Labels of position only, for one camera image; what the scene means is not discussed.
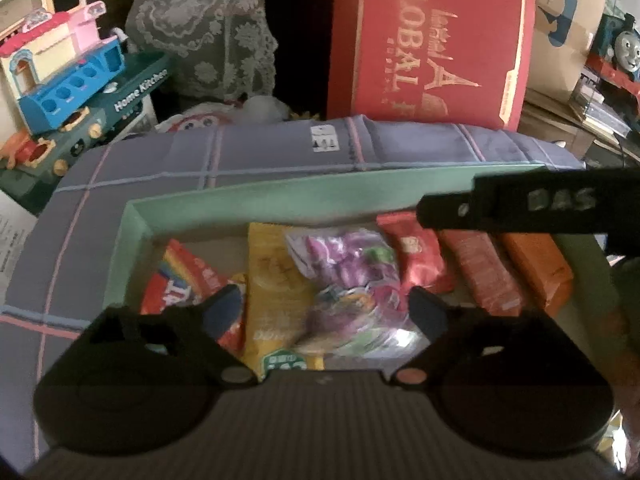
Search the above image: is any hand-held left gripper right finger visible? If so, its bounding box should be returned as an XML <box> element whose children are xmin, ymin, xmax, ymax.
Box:
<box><xmin>387</xmin><ymin>287</ymin><xmax>581</xmax><ymax>390</ymax></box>

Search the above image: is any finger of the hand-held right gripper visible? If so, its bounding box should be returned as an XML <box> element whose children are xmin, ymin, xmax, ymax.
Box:
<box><xmin>417</xmin><ymin>187</ymin><xmax>482</xmax><ymax>232</ymax></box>

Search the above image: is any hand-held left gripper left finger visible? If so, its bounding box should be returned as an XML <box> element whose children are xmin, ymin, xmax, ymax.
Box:
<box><xmin>75</xmin><ymin>285</ymin><xmax>253</xmax><ymax>391</ymax></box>

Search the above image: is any purple candy packet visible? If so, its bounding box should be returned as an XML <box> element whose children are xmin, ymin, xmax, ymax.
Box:
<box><xmin>285</xmin><ymin>227</ymin><xmax>426</xmax><ymax>361</ymax></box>

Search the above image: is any mint green cardboard box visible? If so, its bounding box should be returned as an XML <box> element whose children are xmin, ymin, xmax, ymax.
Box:
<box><xmin>102</xmin><ymin>162</ymin><xmax>601</xmax><ymax>376</ymax></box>

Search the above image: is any yellow snack packet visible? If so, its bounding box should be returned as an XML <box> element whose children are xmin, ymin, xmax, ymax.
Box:
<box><xmin>242</xmin><ymin>222</ymin><xmax>326</xmax><ymax>381</ymax></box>

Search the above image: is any small red snack packet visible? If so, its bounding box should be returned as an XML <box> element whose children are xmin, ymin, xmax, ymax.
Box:
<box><xmin>376</xmin><ymin>211</ymin><xmax>456</xmax><ymax>295</ymax></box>

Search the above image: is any rainbow red snack packet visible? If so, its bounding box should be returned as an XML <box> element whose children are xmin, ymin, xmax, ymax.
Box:
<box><xmin>140</xmin><ymin>238</ymin><xmax>246</xmax><ymax>356</ymax></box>

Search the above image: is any salmon pink snack bar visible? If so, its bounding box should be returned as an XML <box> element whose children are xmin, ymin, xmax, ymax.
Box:
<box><xmin>439</xmin><ymin>230</ymin><xmax>526</xmax><ymax>317</ymax></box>

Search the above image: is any orange snack packet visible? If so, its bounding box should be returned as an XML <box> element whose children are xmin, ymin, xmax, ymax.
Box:
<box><xmin>500</xmin><ymin>232</ymin><xmax>575</xmax><ymax>316</ymax></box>

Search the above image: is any purple plaid blanket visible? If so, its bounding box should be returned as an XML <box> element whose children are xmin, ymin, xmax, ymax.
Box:
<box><xmin>0</xmin><ymin>115</ymin><xmax>586</xmax><ymax>476</ymax></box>

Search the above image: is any blue toy train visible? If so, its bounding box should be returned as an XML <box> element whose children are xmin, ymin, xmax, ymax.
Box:
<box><xmin>585</xmin><ymin>10</ymin><xmax>640</xmax><ymax>131</ymax></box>

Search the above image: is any red cardboard box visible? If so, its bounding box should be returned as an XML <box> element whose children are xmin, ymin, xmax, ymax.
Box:
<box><xmin>326</xmin><ymin>0</ymin><xmax>537</xmax><ymax>133</ymax></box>

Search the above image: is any red and white plush toy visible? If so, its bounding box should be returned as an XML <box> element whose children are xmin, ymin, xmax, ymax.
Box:
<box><xmin>155</xmin><ymin>100</ymin><xmax>238</xmax><ymax>133</ymax></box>

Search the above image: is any bear print cardboard box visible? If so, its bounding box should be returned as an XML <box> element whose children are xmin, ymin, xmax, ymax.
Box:
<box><xmin>525</xmin><ymin>0</ymin><xmax>616</xmax><ymax>103</ymax></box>

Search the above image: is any white instruction sheet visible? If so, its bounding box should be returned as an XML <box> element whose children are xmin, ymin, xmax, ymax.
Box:
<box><xmin>0</xmin><ymin>192</ymin><xmax>38</xmax><ymax>306</ymax></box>

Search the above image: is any toy home kitchen set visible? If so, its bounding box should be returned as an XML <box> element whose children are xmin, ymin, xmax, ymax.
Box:
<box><xmin>0</xmin><ymin>50</ymin><xmax>173</xmax><ymax>216</ymax></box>

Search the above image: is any pink and blue toy house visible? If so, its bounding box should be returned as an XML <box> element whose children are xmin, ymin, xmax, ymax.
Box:
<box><xmin>0</xmin><ymin>1</ymin><xmax>126</xmax><ymax>136</ymax></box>

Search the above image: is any grey lace cloth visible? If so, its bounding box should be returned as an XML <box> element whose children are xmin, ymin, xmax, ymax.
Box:
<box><xmin>125</xmin><ymin>0</ymin><xmax>278</xmax><ymax>98</ymax></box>

